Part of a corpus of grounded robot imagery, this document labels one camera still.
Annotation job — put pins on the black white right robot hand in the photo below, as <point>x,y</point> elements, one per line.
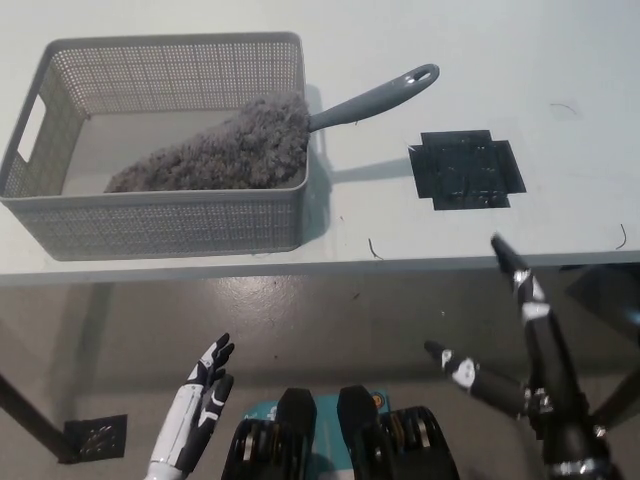
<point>560,400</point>

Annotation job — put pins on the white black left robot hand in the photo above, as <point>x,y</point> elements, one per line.
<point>180,415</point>

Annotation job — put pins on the grey fluffy duster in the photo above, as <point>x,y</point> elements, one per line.
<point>250,145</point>

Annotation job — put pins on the black teal robot torso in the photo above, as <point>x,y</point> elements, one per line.
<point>350,435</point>

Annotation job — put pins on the black table leg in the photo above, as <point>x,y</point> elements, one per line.
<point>30,415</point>
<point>620,395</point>

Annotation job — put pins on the short black thread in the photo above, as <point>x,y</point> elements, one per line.
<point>375,250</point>
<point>564,106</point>
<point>622,237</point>

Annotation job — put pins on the grey perforated plastic basket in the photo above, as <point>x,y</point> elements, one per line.
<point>150,225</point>

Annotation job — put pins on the black tape patch on table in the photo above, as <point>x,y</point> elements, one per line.
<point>465,170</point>

